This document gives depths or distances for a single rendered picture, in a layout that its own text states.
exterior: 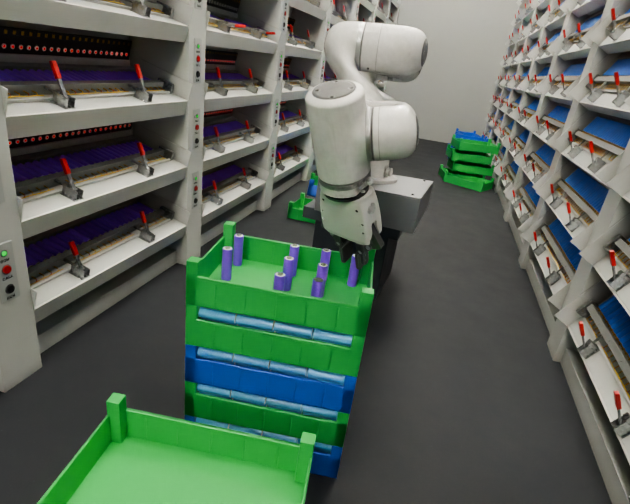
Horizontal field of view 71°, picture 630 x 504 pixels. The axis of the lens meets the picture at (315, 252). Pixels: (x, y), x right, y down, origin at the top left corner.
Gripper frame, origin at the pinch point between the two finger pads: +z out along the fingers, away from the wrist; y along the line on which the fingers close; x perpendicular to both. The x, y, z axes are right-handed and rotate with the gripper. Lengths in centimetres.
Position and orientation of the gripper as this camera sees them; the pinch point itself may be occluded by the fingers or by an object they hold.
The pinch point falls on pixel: (353, 253)
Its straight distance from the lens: 82.7
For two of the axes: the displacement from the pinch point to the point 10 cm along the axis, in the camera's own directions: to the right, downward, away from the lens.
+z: 1.5, 7.2, 6.8
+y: -7.8, -3.4, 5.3
